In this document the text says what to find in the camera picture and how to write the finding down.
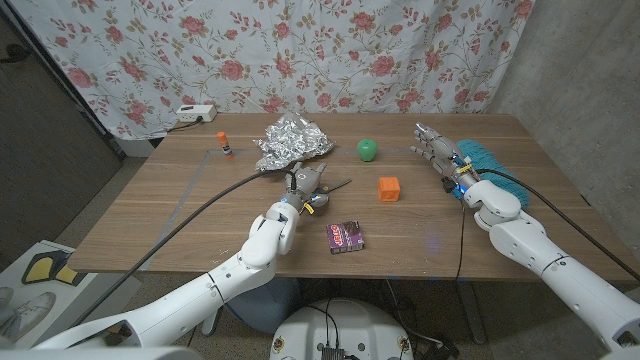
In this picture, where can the purple box of matches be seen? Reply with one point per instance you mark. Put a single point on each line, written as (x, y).
(345, 237)

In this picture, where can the blue-grey stool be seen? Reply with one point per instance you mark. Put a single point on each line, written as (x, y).
(270, 305)

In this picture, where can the white power strip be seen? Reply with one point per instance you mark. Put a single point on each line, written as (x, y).
(196, 113)

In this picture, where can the green toy apple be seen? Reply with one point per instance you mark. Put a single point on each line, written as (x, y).
(367, 150)

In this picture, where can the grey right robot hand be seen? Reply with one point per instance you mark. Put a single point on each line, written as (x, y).
(442, 152)

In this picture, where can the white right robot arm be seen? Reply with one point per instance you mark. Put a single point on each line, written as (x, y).
(540, 240)

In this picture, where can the glue stick with orange cap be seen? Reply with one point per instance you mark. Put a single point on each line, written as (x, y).
(223, 142)

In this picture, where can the floral print backdrop cloth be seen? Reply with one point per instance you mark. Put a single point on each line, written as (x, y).
(300, 50)

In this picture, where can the white floor board yellow marks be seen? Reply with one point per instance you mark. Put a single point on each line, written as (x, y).
(45, 265)

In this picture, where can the orange cube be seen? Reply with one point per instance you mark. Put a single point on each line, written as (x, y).
(389, 189)

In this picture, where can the white sneaker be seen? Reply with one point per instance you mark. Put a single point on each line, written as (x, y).
(35, 310)
(6, 300)

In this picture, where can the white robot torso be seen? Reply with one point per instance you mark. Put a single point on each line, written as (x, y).
(360, 325)

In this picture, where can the grey table leg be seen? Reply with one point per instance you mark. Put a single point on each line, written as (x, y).
(470, 312)

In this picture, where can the white table leg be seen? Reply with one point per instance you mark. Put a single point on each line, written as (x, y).
(207, 326)

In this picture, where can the crumpled aluminum foil sheet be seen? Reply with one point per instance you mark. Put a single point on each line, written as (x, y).
(292, 142)

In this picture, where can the teal yarn skein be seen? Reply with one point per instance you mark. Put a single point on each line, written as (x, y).
(485, 155)

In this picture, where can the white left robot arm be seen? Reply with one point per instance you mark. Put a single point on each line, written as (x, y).
(225, 280)

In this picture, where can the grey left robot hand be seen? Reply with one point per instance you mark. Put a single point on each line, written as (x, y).
(307, 182)

